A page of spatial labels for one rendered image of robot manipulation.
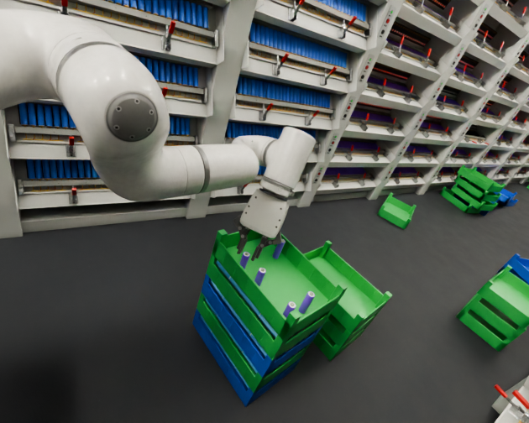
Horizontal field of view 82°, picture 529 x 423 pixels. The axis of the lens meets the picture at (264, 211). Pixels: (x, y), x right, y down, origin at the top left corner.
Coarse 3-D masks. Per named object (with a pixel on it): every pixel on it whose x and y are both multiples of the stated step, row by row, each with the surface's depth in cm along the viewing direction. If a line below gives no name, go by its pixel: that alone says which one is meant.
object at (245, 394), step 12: (204, 324) 100; (204, 336) 94; (216, 348) 90; (216, 360) 91; (228, 360) 92; (228, 372) 87; (288, 372) 93; (240, 384) 83; (240, 396) 84; (252, 396) 81
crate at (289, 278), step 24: (216, 240) 80; (288, 240) 88; (264, 264) 84; (288, 264) 87; (312, 264) 82; (240, 288) 75; (264, 288) 77; (288, 288) 80; (312, 288) 82; (336, 288) 76; (264, 312) 70; (312, 312) 69; (288, 336) 67
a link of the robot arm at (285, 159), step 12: (288, 132) 70; (300, 132) 69; (276, 144) 72; (288, 144) 70; (300, 144) 69; (312, 144) 71; (264, 156) 74; (276, 156) 71; (288, 156) 70; (300, 156) 70; (276, 168) 70; (288, 168) 70; (300, 168) 71; (276, 180) 70; (288, 180) 71
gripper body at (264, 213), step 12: (264, 192) 72; (252, 204) 74; (264, 204) 73; (276, 204) 72; (288, 204) 74; (252, 216) 74; (264, 216) 73; (276, 216) 73; (252, 228) 74; (264, 228) 74; (276, 228) 73
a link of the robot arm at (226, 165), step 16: (208, 144) 57; (224, 144) 59; (240, 144) 62; (256, 144) 75; (208, 160) 54; (224, 160) 56; (240, 160) 58; (256, 160) 62; (208, 176) 54; (224, 176) 56; (240, 176) 59
